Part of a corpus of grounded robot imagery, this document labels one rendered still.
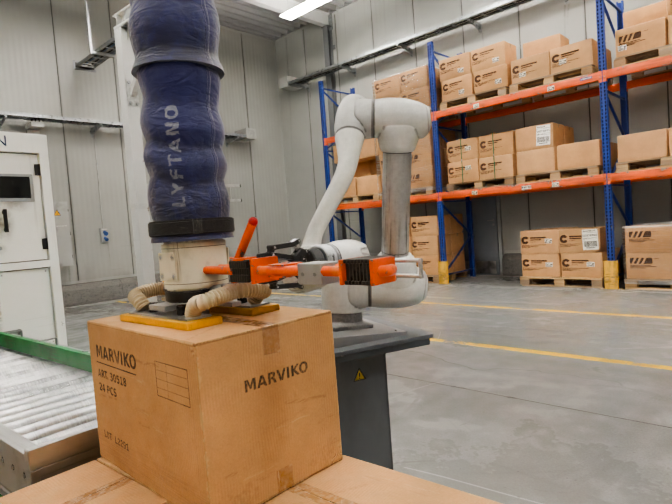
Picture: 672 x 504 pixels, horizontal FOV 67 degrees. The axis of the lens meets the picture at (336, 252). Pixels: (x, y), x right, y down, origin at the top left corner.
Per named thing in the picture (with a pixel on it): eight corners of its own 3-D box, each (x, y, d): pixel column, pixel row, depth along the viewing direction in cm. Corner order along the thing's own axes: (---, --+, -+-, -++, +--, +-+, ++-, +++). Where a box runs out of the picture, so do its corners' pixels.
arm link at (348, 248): (348, 272, 138) (315, 286, 146) (381, 266, 150) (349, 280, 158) (336, 235, 140) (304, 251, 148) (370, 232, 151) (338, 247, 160)
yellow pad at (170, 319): (119, 321, 140) (118, 303, 140) (153, 315, 148) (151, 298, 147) (188, 332, 118) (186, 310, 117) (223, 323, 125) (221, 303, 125)
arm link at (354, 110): (332, 122, 166) (373, 122, 165) (335, 85, 175) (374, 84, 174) (334, 150, 177) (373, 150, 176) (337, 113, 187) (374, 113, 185)
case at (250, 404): (100, 456, 148) (86, 320, 146) (218, 413, 176) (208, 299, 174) (211, 532, 106) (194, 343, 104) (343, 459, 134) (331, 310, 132)
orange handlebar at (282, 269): (138, 275, 155) (137, 264, 154) (220, 265, 177) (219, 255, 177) (385, 282, 93) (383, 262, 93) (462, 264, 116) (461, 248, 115)
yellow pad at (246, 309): (180, 309, 154) (179, 293, 154) (208, 304, 162) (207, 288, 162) (252, 317, 132) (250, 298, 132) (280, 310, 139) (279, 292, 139)
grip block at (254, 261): (228, 283, 122) (226, 259, 122) (259, 278, 129) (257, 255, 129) (250, 284, 116) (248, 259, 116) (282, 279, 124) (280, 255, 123)
